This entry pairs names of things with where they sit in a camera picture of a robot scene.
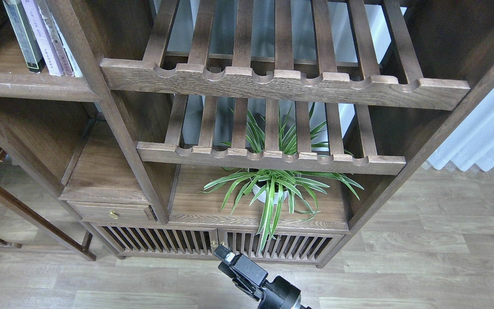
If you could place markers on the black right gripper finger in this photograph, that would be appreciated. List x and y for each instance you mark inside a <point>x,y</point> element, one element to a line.
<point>227,257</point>

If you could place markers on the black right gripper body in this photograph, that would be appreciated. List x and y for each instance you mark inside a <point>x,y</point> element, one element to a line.
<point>251,279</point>

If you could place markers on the yellow grey thick book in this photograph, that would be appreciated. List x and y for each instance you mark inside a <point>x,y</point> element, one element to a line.
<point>25,36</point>

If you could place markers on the pale lilac white book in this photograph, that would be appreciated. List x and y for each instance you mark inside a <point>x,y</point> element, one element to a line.
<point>43,38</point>

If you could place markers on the white standing book on shelf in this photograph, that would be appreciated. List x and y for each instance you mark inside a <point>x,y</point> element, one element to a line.
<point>66,58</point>

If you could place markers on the brass drawer knob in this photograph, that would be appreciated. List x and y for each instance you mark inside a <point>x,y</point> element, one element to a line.
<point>112,214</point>

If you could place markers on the dark wooden bookshelf unit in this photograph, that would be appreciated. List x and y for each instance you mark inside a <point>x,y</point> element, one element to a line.
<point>162,107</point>

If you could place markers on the white curtain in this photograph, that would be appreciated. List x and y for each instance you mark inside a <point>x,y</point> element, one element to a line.
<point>472,143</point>

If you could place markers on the dark wooden side furniture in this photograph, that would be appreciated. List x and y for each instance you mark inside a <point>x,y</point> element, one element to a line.
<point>24,228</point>

